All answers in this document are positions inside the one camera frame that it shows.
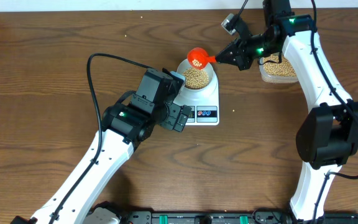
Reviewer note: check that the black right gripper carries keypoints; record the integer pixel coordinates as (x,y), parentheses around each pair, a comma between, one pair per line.
(240,58)

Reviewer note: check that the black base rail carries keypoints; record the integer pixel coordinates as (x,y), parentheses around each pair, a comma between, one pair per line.
(104,216)

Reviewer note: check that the soybeans in scoop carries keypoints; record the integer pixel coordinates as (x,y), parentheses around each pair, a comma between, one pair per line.
(196,63)

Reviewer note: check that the clear plastic container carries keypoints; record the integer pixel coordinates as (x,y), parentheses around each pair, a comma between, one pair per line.
(272,78)

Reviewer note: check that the soybeans in bowl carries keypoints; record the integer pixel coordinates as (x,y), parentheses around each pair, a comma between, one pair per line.
(195,79)

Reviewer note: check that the soybeans in container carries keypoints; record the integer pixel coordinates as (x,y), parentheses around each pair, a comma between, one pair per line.
(273,67)

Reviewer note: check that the white digital kitchen scale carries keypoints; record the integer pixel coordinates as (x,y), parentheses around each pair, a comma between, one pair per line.
(204,104)

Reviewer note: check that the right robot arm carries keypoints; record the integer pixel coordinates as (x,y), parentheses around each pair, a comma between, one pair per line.
(329,134)

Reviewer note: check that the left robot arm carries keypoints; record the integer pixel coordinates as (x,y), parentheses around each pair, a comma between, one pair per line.
(121,129)

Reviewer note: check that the red plastic measuring scoop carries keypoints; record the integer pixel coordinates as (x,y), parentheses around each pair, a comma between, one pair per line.
(201,55)

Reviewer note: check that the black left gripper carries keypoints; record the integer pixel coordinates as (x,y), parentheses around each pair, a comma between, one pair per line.
(173,111)

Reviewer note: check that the grey plastic bowl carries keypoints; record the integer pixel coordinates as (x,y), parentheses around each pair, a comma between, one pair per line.
(185,65)

